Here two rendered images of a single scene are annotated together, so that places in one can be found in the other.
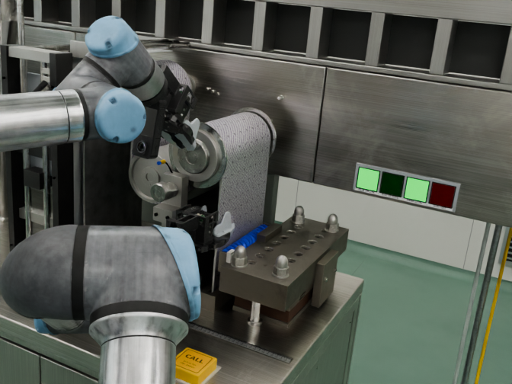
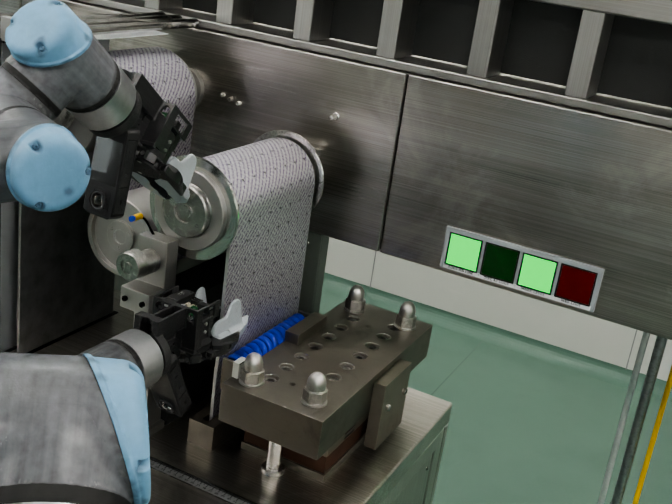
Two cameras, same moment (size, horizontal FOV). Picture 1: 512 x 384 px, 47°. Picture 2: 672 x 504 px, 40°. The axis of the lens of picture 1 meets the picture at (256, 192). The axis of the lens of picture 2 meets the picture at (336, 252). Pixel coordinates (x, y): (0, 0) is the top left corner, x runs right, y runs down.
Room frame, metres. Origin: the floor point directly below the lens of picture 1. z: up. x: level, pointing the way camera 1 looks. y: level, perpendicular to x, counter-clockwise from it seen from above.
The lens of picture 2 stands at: (0.04, -0.05, 1.66)
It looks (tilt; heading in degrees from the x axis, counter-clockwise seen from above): 20 degrees down; 359
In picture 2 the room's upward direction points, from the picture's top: 8 degrees clockwise
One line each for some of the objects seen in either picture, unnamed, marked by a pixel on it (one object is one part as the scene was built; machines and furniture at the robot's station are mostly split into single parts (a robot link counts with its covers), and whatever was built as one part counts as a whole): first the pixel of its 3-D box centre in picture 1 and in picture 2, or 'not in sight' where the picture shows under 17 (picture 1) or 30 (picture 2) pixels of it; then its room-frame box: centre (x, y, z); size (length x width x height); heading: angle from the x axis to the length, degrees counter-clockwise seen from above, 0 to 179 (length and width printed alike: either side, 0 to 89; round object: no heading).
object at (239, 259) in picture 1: (239, 254); (253, 367); (1.18, 0.02, 1.05); 0.04 x 0.04 x 0.04
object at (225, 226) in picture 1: (225, 223); (233, 317); (1.20, 0.06, 1.11); 0.09 x 0.03 x 0.06; 146
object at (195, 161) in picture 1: (193, 155); (187, 210); (1.24, 0.14, 1.25); 0.07 x 0.02 x 0.07; 65
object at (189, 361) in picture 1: (192, 366); not in sight; (0.97, 0.09, 0.91); 0.07 x 0.07 x 0.02; 65
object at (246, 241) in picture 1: (247, 241); (270, 342); (1.32, 0.01, 1.03); 0.21 x 0.04 x 0.03; 155
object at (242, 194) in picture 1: (242, 205); (265, 285); (1.34, 0.03, 1.11); 0.23 x 0.01 x 0.18; 155
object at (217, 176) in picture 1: (196, 155); (193, 208); (1.25, 0.13, 1.25); 0.15 x 0.01 x 0.15; 65
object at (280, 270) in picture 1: (281, 265); (316, 387); (1.15, -0.07, 1.05); 0.04 x 0.04 x 0.04
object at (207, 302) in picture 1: (236, 279); (251, 397); (1.33, 0.03, 0.92); 0.28 x 0.04 x 0.04; 155
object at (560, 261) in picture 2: (404, 187); (518, 267); (1.37, -0.35, 1.19); 0.25 x 0.01 x 0.07; 65
